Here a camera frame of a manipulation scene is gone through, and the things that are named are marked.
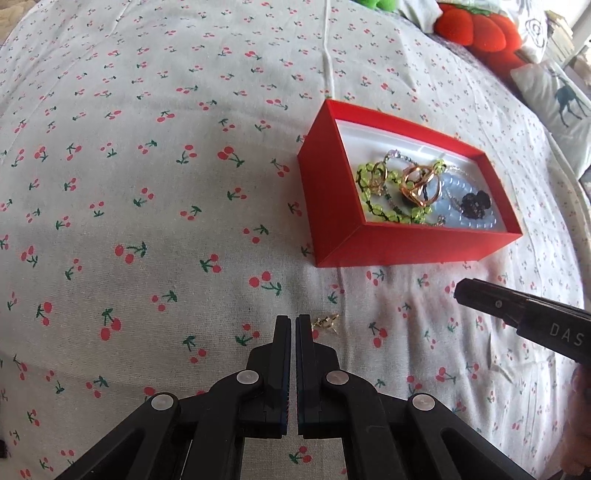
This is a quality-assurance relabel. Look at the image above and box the blue bead bracelet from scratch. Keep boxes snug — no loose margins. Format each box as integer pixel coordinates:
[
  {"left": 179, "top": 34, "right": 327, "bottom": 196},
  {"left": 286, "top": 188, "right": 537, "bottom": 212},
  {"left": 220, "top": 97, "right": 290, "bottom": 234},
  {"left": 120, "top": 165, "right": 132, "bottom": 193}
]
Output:
[{"left": 428, "top": 174, "right": 500, "bottom": 231}]

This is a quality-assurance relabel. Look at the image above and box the rose print pillow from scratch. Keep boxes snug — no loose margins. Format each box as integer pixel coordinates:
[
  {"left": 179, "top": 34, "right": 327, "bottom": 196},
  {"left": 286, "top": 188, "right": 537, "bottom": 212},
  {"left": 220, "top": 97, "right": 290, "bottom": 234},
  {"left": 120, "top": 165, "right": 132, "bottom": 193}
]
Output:
[{"left": 502, "top": 0, "right": 553, "bottom": 65}]

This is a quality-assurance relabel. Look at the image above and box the stack of books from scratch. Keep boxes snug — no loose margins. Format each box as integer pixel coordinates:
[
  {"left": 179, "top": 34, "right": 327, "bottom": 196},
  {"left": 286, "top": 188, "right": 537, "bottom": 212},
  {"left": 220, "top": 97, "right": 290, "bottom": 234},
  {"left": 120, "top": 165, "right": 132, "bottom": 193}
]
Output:
[{"left": 545, "top": 9, "right": 579, "bottom": 70}]

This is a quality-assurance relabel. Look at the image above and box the person's right hand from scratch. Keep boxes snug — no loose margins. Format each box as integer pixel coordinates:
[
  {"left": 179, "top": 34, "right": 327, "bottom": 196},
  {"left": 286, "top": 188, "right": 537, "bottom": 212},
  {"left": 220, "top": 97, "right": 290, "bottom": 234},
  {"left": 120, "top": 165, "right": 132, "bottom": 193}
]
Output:
[{"left": 560, "top": 368, "right": 591, "bottom": 480}]

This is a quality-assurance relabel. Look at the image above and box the red strawberry plush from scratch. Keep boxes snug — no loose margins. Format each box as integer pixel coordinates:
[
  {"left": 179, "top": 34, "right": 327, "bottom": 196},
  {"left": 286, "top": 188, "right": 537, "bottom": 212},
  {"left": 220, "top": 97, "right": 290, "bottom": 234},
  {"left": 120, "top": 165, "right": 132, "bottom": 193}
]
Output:
[{"left": 434, "top": 2, "right": 528, "bottom": 75}]

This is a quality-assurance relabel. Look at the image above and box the red jewelry box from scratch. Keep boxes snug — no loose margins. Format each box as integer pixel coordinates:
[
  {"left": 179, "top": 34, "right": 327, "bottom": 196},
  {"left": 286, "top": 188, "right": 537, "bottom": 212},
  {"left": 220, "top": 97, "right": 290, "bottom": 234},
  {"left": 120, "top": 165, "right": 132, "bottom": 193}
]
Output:
[{"left": 297, "top": 99, "right": 524, "bottom": 269}]

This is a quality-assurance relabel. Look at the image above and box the dark flower brooch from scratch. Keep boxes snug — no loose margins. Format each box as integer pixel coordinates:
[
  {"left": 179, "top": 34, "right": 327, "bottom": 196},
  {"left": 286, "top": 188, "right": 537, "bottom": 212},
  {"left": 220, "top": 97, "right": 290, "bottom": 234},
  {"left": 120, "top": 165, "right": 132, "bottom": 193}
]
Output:
[{"left": 461, "top": 191, "right": 495, "bottom": 219}]

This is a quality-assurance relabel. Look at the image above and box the gold stud earring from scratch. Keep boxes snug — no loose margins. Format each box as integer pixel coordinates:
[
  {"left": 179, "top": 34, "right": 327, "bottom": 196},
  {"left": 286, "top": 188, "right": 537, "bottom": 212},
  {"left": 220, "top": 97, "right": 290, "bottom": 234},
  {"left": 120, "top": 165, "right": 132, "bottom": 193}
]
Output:
[{"left": 311, "top": 313, "right": 341, "bottom": 334}]

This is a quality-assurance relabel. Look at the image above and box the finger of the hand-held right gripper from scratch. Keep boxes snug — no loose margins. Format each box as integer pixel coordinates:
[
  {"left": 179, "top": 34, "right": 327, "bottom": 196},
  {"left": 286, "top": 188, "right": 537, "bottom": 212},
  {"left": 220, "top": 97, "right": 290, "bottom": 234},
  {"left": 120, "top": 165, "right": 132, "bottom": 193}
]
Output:
[{"left": 454, "top": 278, "right": 525, "bottom": 334}]

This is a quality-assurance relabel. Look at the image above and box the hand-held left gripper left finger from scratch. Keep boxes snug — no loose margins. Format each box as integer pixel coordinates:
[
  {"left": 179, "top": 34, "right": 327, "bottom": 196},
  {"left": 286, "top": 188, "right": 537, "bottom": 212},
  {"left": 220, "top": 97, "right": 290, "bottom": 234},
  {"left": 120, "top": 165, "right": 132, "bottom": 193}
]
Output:
[{"left": 53, "top": 316, "right": 292, "bottom": 480}]

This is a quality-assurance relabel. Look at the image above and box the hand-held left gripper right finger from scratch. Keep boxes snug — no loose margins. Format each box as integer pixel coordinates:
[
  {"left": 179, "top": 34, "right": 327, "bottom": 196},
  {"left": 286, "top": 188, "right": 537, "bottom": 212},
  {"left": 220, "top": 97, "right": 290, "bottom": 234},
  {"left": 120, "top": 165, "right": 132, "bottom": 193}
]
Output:
[{"left": 296, "top": 315, "right": 536, "bottom": 480}]

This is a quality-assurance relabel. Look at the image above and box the deer print pillow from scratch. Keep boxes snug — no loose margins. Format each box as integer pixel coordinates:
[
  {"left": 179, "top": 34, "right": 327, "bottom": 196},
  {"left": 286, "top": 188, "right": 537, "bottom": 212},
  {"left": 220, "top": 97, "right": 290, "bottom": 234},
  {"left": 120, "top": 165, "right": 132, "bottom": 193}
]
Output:
[{"left": 510, "top": 60, "right": 591, "bottom": 154}]

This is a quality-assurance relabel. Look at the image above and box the green bead bracelet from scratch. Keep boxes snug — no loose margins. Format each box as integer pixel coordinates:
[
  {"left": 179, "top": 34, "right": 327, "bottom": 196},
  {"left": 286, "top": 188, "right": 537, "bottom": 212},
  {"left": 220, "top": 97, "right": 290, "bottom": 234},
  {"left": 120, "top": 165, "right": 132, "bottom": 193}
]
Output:
[{"left": 356, "top": 159, "right": 447, "bottom": 227}]

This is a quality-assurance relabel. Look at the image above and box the cherry print bedsheet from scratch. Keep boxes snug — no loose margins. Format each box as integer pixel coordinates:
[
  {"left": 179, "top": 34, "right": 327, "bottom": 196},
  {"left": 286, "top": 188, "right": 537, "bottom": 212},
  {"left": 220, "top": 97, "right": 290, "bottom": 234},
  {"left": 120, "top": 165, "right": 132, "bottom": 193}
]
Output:
[{"left": 0, "top": 0, "right": 589, "bottom": 480}]

